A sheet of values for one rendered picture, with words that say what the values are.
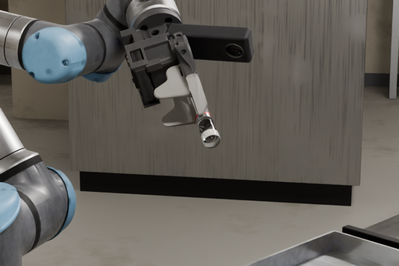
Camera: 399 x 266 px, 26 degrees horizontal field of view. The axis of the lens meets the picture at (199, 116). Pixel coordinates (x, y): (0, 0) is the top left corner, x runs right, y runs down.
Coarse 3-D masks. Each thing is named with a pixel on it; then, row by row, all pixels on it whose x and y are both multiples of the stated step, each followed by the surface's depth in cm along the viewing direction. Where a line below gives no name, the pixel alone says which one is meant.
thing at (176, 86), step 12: (168, 72) 110; (168, 84) 108; (180, 84) 108; (192, 84) 106; (156, 96) 107; (168, 96) 106; (180, 96) 106; (192, 96) 105; (204, 96) 106; (204, 108) 105
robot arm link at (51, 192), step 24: (0, 120) 143; (0, 144) 141; (0, 168) 140; (24, 168) 140; (48, 168) 148; (24, 192) 137; (48, 192) 141; (72, 192) 147; (48, 216) 139; (72, 216) 147; (48, 240) 146
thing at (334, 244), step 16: (320, 240) 143; (336, 240) 145; (352, 240) 143; (368, 240) 141; (272, 256) 134; (288, 256) 137; (304, 256) 140; (320, 256) 143; (336, 256) 143; (352, 256) 143; (368, 256) 141; (384, 256) 139
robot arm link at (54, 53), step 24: (0, 24) 121; (24, 24) 120; (48, 24) 120; (72, 24) 123; (0, 48) 120; (24, 48) 117; (48, 48) 115; (72, 48) 116; (96, 48) 122; (48, 72) 116; (72, 72) 117
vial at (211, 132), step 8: (200, 120) 105; (208, 120) 104; (200, 128) 104; (208, 128) 103; (216, 128) 104; (200, 136) 104; (208, 136) 102; (216, 136) 102; (208, 144) 103; (216, 144) 103
